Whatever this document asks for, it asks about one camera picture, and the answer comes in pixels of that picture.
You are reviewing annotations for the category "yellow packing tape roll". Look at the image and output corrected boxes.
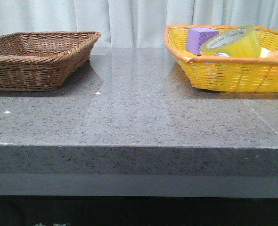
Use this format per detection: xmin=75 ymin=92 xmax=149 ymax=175
xmin=200 ymin=25 xmax=261 ymax=57

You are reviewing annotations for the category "yellow woven basket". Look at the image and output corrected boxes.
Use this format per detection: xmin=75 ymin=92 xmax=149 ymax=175
xmin=164 ymin=24 xmax=278 ymax=93

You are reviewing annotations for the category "white curtain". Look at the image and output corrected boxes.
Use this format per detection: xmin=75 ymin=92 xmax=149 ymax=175
xmin=0 ymin=0 xmax=278 ymax=48

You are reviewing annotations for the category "purple foam cube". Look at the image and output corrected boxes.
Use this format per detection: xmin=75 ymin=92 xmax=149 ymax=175
xmin=186 ymin=28 xmax=220 ymax=56

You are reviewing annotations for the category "small colourful ball toy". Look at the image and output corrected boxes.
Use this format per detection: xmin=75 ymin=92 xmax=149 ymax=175
xmin=213 ymin=52 xmax=230 ymax=57

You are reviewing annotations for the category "brown wicker basket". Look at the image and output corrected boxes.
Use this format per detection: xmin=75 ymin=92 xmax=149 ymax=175
xmin=0 ymin=31 xmax=101 ymax=91

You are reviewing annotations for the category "bread roll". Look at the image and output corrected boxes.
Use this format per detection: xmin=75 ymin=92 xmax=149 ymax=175
xmin=260 ymin=47 xmax=278 ymax=58

